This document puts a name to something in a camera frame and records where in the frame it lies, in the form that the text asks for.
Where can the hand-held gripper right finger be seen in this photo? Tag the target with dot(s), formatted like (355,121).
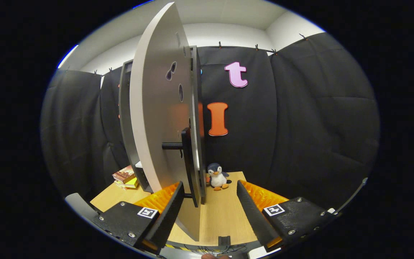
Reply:
(253,216)

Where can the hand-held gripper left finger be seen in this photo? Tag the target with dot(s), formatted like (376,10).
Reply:
(167,216)

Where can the black table clamp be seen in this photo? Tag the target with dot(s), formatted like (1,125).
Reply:
(224,241)

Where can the yellow book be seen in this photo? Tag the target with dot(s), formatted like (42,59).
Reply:
(132,182)

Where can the penguin plush toy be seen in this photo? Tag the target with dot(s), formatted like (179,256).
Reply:
(217,178)

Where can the brown cover book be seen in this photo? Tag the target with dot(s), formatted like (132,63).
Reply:
(124,174)

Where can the black backdrop cloth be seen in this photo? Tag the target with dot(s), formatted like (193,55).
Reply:
(300,126)

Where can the narrow ceiling light strip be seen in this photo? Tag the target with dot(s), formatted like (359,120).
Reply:
(68,55)

